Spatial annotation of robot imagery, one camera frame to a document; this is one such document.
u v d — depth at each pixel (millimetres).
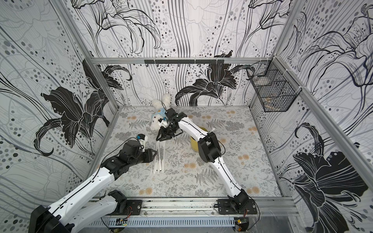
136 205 735
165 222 765
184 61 930
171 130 839
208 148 637
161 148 951
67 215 405
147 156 688
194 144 806
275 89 881
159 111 1053
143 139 713
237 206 636
